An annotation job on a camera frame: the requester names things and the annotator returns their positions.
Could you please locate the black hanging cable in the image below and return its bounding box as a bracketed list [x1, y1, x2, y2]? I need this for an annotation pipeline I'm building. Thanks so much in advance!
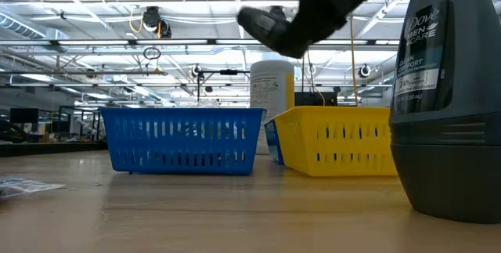
[300, 49, 315, 93]

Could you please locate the white wipes canister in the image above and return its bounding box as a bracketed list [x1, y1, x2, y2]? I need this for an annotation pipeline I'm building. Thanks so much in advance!
[249, 59, 295, 156]

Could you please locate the black computer monitor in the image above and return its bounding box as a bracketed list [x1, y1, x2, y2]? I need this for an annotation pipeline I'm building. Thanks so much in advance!
[9, 107, 40, 125]

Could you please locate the black cable loop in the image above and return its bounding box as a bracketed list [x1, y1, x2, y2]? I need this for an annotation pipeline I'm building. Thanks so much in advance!
[142, 46, 162, 61]

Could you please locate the grey Dove roll-on deodorant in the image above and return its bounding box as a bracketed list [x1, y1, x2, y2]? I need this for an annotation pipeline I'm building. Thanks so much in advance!
[388, 0, 501, 225]
[236, 5, 312, 60]

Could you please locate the yellow slotted plastic basket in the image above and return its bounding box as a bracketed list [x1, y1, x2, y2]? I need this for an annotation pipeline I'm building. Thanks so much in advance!
[272, 106, 398, 179]

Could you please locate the blue slotted plastic basket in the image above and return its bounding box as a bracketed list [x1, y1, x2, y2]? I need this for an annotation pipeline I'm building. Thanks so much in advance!
[263, 119, 285, 166]
[99, 107, 267, 176]

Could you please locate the long ceiling light strip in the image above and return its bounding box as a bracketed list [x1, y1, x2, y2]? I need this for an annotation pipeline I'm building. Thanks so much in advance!
[0, 38, 400, 47]

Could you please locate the black table frame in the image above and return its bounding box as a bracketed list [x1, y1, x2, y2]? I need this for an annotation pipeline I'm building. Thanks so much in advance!
[0, 139, 109, 158]

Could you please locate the black control box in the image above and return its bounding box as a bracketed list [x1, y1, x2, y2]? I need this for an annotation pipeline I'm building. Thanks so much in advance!
[294, 92, 338, 107]

